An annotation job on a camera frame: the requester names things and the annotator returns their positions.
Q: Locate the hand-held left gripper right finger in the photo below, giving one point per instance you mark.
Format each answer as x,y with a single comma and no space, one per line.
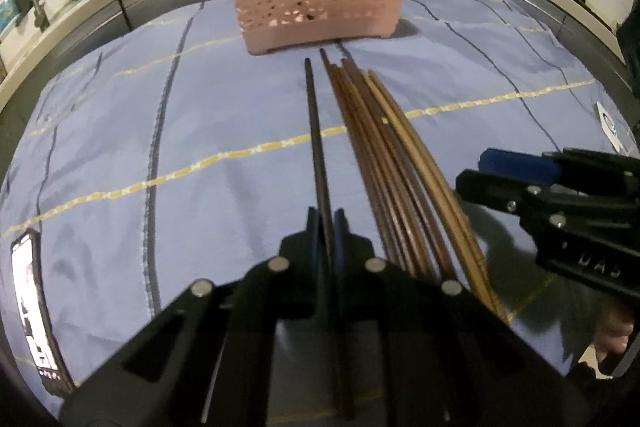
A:
341,234

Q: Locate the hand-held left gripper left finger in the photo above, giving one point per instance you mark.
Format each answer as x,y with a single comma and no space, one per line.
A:
313,237

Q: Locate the black chopstick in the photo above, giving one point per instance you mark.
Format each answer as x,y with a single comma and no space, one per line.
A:
316,132

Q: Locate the blue label detergent bottle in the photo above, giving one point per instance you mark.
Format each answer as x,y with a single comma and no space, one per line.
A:
7,12

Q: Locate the light bamboo chopstick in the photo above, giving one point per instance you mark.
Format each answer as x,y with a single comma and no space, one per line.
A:
427,177
440,177

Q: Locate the black smartphone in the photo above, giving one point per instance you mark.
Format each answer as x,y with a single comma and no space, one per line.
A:
35,317

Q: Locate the dark brown wooden chopstick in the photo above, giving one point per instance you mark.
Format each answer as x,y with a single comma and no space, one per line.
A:
375,142
350,142
387,142
362,147

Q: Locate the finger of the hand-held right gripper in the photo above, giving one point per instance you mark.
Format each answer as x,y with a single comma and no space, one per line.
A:
515,159
490,189

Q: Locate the person's right hand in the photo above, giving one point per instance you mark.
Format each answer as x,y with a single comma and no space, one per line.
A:
614,337

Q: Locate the blue checked tablecloth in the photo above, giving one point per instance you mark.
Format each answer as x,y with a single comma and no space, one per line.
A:
200,132

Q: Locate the white cloth tag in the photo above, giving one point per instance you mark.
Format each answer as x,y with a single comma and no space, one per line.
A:
611,124

